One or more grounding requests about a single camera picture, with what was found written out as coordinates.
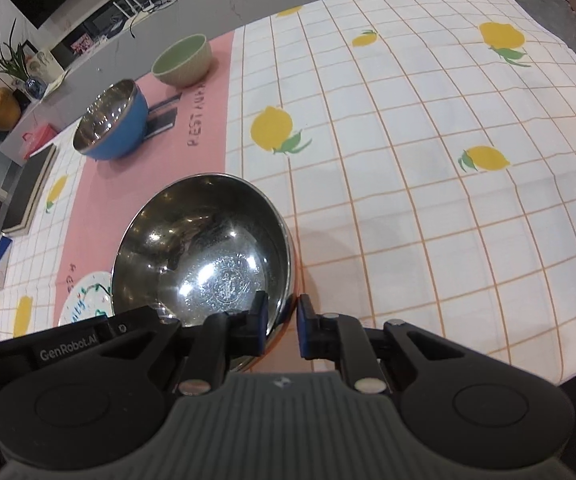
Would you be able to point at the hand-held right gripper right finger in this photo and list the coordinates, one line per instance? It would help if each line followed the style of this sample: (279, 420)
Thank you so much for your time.
(302, 325)

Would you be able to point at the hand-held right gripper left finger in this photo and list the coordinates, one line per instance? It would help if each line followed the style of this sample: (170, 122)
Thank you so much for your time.
(263, 317)

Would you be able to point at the white painted plate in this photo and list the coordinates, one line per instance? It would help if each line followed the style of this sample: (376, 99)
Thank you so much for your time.
(85, 295)

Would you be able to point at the orange steel bowl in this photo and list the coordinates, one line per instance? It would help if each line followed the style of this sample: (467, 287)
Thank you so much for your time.
(208, 240)

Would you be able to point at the blue steel bowl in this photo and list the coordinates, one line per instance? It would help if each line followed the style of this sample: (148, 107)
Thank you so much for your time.
(110, 110)

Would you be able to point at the green ceramic bowl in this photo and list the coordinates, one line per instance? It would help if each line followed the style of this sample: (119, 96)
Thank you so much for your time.
(188, 67)

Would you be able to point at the black notebook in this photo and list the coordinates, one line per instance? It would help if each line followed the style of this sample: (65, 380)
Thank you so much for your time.
(28, 190)

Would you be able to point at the pink table runner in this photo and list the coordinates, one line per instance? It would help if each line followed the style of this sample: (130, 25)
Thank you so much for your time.
(118, 185)

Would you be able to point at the lemon print tablecloth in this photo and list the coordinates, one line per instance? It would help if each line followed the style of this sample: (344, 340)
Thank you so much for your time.
(418, 160)

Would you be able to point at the pink storage box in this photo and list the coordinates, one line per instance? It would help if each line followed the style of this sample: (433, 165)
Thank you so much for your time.
(40, 141)

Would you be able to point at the gold vase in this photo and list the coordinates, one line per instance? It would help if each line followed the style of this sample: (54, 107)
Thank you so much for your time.
(0, 107)

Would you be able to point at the blue glass vase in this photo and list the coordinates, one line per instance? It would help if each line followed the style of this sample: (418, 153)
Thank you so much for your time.
(34, 87)

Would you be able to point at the yellow paper sheet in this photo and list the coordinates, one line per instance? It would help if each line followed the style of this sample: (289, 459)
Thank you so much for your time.
(55, 84)

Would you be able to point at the white printed vase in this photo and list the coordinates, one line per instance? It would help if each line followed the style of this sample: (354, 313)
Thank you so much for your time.
(48, 65)

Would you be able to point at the green grass plant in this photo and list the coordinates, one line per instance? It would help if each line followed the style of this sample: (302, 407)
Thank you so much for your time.
(13, 60)

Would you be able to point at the pink photo card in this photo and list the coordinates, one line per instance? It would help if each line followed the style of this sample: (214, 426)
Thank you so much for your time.
(82, 43)

